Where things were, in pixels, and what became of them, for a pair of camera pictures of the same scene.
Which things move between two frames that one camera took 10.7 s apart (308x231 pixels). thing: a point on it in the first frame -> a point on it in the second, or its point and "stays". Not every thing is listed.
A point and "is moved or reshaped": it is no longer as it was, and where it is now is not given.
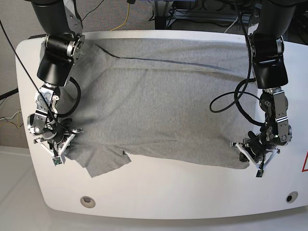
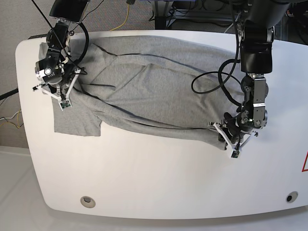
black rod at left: (9, 93) stays
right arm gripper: (57, 141) -> (61, 89)
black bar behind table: (37, 36) stays
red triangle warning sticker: (303, 166) stays
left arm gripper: (255, 148) -> (231, 131)
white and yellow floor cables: (18, 113) stays
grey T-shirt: (183, 102) is moved or reshaped
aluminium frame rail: (210, 16) stays
